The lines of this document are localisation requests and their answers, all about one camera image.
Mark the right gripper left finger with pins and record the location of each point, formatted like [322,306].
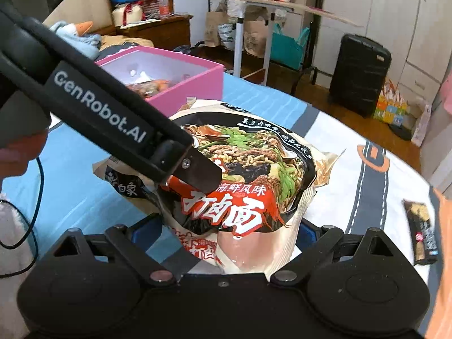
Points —
[132,243]

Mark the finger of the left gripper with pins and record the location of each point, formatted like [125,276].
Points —
[198,171]

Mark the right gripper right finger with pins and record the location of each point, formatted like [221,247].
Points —
[317,245]

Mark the instant noodle packet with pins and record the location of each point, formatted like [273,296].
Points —
[249,223]

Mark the clear bag of quail eggs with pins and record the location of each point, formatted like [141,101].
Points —
[148,89]

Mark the left hand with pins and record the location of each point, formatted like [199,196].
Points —
[15,157]

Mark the blue plush toy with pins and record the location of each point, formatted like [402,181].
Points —
[86,43]

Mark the pink storage box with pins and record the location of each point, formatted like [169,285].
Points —
[188,76]

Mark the wooden nightstand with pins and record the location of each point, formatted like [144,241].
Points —
[167,33]

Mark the black snack bar packet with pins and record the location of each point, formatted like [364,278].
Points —
[423,240]

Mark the white pink pouch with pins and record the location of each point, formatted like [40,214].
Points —
[420,127]

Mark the teal shopping bag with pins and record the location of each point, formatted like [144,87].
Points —
[286,50]

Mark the brown paper bag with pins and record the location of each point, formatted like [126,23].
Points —
[255,37]

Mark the colourful gift bag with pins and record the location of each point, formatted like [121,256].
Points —
[391,106]

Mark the black suitcase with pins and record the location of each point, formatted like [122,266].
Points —
[359,75]

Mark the pink paper bag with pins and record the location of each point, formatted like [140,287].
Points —
[446,93]

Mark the white wardrobe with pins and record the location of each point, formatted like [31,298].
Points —
[416,32]

